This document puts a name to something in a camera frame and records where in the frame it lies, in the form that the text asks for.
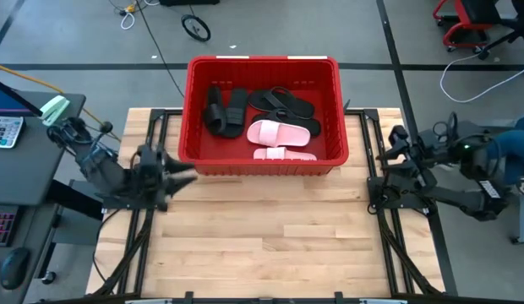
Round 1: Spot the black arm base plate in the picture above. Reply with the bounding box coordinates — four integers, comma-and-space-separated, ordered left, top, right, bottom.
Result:
101, 179, 162, 211
366, 176, 434, 214

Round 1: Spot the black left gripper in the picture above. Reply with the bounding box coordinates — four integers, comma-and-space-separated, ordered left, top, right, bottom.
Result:
134, 143, 199, 212

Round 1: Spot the long white cable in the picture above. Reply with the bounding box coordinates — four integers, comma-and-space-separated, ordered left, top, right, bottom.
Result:
439, 52, 524, 105

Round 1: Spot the black desk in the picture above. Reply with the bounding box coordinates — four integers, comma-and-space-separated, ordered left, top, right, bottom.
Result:
0, 90, 88, 304

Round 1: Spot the black slide sandal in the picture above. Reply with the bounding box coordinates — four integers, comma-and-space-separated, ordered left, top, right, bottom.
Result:
219, 87, 249, 139
202, 85, 227, 136

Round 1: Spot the red cart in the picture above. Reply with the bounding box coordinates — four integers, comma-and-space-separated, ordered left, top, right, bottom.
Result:
433, 0, 498, 54

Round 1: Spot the black computer mouse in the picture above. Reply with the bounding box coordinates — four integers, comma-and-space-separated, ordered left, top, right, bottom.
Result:
0, 247, 31, 290

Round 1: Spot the pink slide sandal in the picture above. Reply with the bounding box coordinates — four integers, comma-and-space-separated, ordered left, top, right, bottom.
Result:
253, 146, 318, 162
246, 119, 311, 149

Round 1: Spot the computer monitor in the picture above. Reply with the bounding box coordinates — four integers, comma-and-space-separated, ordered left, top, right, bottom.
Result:
0, 75, 44, 118

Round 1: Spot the person's leg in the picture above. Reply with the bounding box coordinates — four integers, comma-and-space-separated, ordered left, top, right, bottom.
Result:
488, 107, 524, 187

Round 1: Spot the white looped cable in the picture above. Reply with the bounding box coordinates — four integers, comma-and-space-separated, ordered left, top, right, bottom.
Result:
120, 10, 137, 30

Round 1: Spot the red plastic bin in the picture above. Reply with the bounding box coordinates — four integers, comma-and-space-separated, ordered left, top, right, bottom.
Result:
177, 55, 350, 176

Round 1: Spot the black office chair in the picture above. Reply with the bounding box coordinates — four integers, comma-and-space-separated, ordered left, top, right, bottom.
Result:
477, 0, 524, 77

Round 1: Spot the orange cable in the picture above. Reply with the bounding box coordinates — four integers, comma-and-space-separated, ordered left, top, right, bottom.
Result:
0, 62, 122, 143

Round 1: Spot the backlit keyboard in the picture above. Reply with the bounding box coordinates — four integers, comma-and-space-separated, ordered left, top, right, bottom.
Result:
0, 205, 20, 248

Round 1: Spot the mint green stapler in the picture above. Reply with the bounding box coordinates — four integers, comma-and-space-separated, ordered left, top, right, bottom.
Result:
39, 95, 71, 128

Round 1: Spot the black coiled cable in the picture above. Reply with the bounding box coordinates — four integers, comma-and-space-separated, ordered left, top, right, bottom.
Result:
180, 14, 212, 43

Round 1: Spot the long black floor cable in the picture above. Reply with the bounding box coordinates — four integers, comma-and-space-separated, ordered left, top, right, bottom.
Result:
134, 0, 186, 99

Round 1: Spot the black desk base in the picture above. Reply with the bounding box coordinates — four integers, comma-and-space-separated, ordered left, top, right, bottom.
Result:
44, 179, 105, 220

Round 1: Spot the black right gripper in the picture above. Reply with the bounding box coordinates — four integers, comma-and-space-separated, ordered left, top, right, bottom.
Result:
376, 124, 439, 181

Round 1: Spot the grey calculator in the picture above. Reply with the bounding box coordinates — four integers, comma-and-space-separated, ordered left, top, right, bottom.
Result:
0, 116, 25, 149

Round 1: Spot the grey office chair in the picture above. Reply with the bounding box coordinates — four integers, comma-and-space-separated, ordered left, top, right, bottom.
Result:
510, 192, 524, 245

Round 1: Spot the black flip-flop sandal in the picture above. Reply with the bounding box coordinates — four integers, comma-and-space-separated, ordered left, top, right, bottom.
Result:
247, 86, 316, 120
251, 107, 322, 138

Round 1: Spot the black box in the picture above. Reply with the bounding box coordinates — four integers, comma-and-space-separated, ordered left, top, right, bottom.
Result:
159, 0, 221, 7

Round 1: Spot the black aluminium table frame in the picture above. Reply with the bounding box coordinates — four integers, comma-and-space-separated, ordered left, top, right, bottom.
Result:
92, 107, 447, 304

